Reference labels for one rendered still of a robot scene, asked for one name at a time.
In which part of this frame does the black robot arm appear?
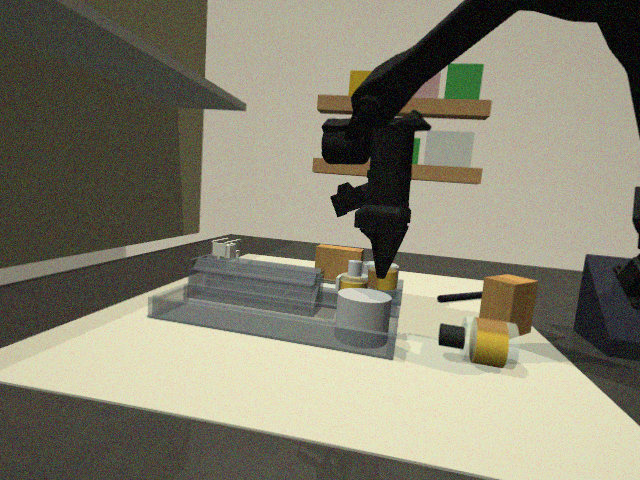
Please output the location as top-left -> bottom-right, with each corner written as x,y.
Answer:
321,0 -> 640,310

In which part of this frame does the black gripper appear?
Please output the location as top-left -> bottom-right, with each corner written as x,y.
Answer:
354,163 -> 412,279

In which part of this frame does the dark grey flat bar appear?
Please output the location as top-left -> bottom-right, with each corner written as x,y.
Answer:
437,291 -> 482,302

